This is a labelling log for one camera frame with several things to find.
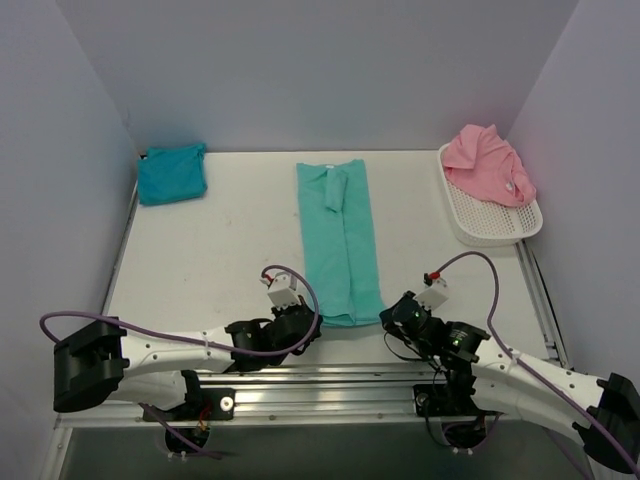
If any mint green t-shirt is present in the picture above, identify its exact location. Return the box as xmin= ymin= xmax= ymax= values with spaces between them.
xmin=296 ymin=159 xmax=385 ymax=328

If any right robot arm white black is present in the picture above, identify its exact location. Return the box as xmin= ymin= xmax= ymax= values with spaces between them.
xmin=380 ymin=292 xmax=639 ymax=474

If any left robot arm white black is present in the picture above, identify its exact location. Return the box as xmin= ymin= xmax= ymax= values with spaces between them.
xmin=53 ymin=297 xmax=322 ymax=419

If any white perforated plastic basket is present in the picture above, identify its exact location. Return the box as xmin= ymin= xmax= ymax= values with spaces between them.
xmin=437 ymin=143 xmax=543 ymax=248

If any pink t-shirt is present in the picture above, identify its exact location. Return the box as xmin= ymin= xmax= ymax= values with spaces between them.
xmin=441 ymin=124 xmax=537 ymax=208

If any folded teal blue t-shirt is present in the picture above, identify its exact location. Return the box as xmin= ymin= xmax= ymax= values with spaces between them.
xmin=137 ymin=143 xmax=208 ymax=206

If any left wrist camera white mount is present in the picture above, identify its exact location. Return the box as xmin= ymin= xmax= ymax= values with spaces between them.
xmin=261 ymin=271 xmax=301 ymax=310

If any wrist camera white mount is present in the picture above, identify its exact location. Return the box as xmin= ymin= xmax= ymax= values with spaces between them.
xmin=415 ymin=272 xmax=449 ymax=311
xmin=261 ymin=271 xmax=301 ymax=310

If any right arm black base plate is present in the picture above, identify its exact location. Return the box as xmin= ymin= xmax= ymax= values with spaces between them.
xmin=412 ymin=383 xmax=497 ymax=418

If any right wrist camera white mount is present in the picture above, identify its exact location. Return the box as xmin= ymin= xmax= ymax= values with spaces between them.
xmin=415 ymin=272 xmax=449 ymax=311

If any right black loop cable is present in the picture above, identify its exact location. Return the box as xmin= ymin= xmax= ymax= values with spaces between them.
xmin=382 ymin=332 xmax=436 ymax=364

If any aluminium rail frame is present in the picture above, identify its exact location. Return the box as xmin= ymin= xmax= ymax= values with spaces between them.
xmin=53 ymin=179 xmax=599 ymax=431

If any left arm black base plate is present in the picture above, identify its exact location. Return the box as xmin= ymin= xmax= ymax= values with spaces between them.
xmin=151 ymin=388 xmax=236 ymax=422

